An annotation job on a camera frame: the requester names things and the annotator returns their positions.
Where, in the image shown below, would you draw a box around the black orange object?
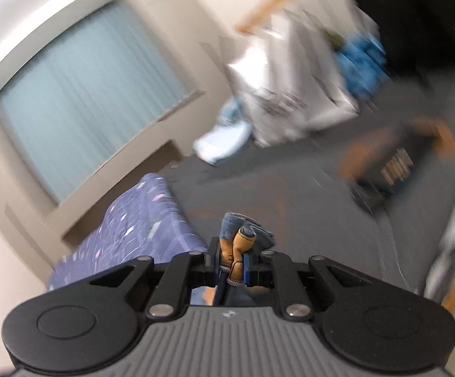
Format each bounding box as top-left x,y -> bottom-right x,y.
339,117 -> 455,215

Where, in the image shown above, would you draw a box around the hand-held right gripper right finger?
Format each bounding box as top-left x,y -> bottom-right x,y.
244,250 -> 370,320

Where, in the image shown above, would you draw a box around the grey bed sheet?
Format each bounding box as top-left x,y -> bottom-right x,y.
165,57 -> 455,297

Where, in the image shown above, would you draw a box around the light blue blanket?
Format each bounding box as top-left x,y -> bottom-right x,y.
193,97 -> 253,166

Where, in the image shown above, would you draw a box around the white shopping bag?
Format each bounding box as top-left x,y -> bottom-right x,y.
225,6 -> 359,148

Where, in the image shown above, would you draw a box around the blue pants with orange print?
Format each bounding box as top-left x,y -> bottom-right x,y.
192,212 -> 276,308

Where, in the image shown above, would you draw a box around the dark cloth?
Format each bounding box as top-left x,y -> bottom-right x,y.
347,0 -> 455,85

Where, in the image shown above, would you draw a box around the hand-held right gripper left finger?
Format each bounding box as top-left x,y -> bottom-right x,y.
90,239 -> 223,320

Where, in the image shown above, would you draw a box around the teal window curtain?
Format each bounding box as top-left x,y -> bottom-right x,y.
0,0 -> 198,205

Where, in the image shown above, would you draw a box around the blue cloth item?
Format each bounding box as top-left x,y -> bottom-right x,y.
334,33 -> 388,101

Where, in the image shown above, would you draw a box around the purple grid floral quilt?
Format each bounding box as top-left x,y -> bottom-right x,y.
46,173 -> 209,292

